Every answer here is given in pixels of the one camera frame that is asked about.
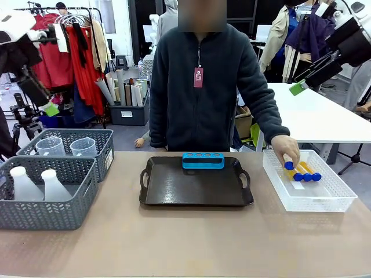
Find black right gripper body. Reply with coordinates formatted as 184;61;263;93
326;16;371;68

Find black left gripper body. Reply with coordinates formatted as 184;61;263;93
0;31;43;76

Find clear plastic measuring beaker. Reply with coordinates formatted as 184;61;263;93
35;136;67;157
70;137;98;158

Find white plastic conical flask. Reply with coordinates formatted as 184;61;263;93
41;169;73;202
9;166;45;202

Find person's left forearm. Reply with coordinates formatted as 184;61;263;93
240;83;291;145

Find person's right forearm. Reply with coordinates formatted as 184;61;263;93
148;86;170;151

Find person's left hand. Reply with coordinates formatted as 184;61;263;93
271;135;301;169

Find dark purple garment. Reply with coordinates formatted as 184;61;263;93
285;4;337;63

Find red jacket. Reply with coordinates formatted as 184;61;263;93
30;13;75;90

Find white desk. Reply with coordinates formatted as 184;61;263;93
237;82;371;144

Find red dress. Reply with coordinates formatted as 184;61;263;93
66;24;106;116

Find grey basket holding beakers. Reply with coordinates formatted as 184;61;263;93
16;128;115;183

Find green plastic object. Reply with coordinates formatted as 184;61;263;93
242;123;264;152

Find cardboard box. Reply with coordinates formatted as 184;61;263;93
234;105;252;140

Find grey bin of paper rolls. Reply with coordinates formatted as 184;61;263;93
94;68;150;127

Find beige garment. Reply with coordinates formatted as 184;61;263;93
90;19;112;73

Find black clothes rack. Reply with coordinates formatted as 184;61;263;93
14;1;108;130

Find black stand legs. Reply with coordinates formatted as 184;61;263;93
337;143;371;175

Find mannequin hand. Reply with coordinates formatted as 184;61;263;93
134;130;151;148

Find person in dark fleece jacket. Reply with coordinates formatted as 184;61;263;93
148;0;290;152

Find red hang tag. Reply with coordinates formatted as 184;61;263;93
193;67;205;89

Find grey basket holding flasks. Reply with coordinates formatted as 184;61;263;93
0;155;99;231

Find white perforated plastic basket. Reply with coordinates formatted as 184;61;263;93
262;149;358;213

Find blue test tube rack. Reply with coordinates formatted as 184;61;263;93
181;151;225;170

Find black serving tray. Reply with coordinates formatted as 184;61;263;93
139;156;254;207

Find black camera tripod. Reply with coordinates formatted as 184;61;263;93
9;93;44;154

